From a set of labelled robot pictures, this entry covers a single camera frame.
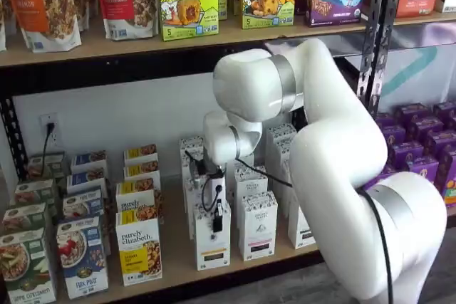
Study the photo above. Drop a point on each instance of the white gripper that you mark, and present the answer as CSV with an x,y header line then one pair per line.
x,y
218,193

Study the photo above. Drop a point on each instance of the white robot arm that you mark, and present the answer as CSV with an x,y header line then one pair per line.
x,y
338,158

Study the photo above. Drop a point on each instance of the white tea box pink strip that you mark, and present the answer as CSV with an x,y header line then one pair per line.
x,y
249,184
258,225

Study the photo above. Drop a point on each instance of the wooden shelf board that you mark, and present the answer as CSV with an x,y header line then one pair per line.
x,y
420,18
174,211
107,42

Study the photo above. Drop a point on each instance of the white tea box black strip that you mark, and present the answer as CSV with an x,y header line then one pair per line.
x,y
283,151
299,233
286,190
279,132

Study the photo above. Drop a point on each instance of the purely elizabeth yellow oatmeal box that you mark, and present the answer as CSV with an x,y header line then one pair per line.
x,y
140,152
139,243
142,170
135,197

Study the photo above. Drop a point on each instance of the blue flax plus oatmeal box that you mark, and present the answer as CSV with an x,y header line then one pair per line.
x,y
87,177
83,202
89,158
82,257

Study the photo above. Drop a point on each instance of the green apple cinnamon oatmeal box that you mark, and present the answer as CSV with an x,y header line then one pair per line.
x,y
25,216
25,265
55,165
33,192

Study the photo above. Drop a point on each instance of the purple Annie's snack box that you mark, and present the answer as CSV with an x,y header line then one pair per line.
x,y
447,168
441,143
385,120
393,135
406,152
427,129
445,110
415,112
423,170

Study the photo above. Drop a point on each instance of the yellow green snack box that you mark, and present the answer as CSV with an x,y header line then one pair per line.
x,y
450,193

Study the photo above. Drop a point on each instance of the red label granola bag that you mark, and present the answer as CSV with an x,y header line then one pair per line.
x,y
124,1

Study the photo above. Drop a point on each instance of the white sheet teal stripe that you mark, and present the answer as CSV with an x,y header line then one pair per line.
x,y
445,79

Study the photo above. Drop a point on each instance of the orange label granola bag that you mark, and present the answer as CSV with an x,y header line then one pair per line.
x,y
46,5

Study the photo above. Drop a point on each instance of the white wall outlet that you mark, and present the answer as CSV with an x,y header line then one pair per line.
x,y
53,120

